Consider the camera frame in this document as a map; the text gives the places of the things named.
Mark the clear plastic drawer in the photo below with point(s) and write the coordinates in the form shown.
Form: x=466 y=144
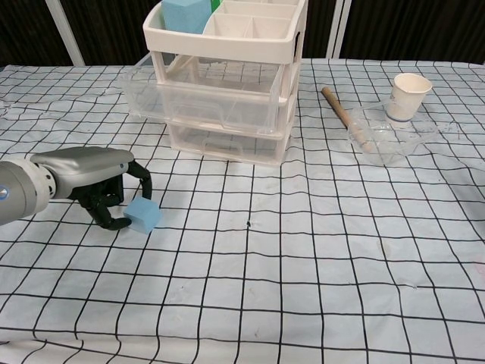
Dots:
x=197 y=102
x=227 y=142

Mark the white plastic drawer organizer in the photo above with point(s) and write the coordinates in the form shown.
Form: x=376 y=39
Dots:
x=227 y=47

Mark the white black checked tablecloth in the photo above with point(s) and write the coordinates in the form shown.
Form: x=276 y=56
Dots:
x=265 y=265

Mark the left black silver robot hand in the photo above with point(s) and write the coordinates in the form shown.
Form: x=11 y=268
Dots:
x=91 y=167

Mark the white paper cup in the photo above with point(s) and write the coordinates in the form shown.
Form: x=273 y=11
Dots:
x=407 y=102

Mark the large blue foam cube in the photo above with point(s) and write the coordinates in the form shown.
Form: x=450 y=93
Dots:
x=185 y=15

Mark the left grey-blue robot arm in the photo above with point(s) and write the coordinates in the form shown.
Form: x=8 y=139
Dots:
x=19 y=189

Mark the small blue foam cube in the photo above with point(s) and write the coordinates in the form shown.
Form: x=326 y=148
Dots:
x=144 y=216

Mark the brown wooden stick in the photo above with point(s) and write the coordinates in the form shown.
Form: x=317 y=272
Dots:
x=339 y=110

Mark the black folding screen white frame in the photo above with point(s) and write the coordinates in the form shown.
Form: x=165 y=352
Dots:
x=398 y=26

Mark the clear plastic container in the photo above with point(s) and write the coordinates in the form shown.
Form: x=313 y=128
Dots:
x=390 y=151

